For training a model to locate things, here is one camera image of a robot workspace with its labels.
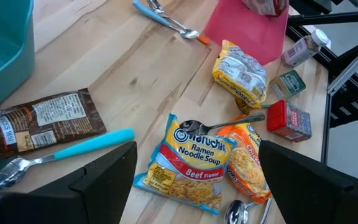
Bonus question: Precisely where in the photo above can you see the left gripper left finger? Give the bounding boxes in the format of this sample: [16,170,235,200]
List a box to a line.
[0,141,138,224]

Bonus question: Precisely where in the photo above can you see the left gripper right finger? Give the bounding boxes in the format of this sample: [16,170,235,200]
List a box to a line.
[259,139,358,224]

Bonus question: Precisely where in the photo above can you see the orange chicken ramen pack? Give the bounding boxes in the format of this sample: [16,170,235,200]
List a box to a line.
[216,114,273,205]

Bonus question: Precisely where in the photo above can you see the yellow-orange handled spoon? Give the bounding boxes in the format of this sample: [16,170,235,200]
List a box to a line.
[224,198,258,224]

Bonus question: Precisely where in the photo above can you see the red-lidded spice tin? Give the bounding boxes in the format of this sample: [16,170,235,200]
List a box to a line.
[266,99,313,143]

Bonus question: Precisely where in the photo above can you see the blue beef ramen pack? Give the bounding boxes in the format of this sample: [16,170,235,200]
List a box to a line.
[132,113,237,216]

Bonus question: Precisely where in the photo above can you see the green-handled metal spoon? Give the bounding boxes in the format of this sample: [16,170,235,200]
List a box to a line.
[235,95,272,115]

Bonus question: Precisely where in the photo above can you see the green black pepper tin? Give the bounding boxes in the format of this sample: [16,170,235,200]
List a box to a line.
[268,69,306,100]

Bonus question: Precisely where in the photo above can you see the all-metal spoon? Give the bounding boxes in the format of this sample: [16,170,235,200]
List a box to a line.
[178,113,266,137]
[259,197,273,224]

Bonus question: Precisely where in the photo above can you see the orange-handled metal spoon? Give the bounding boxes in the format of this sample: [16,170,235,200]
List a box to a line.
[147,0,211,45]

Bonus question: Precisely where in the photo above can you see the brown sauce packet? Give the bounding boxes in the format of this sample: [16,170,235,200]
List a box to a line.
[0,88,107,156]

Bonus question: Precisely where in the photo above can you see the teal plastic bin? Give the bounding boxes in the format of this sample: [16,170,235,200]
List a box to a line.
[0,0,35,121]

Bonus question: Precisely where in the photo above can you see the pink plastic bin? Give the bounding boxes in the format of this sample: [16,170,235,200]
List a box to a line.
[203,0,290,66]

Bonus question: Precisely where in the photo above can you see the teal-handled metal spoon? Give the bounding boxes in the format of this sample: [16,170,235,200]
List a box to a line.
[0,128,135,192]

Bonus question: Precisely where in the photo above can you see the black aluminium table frame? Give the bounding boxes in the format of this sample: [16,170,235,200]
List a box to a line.
[286,9,358,164]

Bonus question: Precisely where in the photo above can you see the blue-handled metal spoon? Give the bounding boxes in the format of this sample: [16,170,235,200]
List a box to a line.
[132,0,201,40]

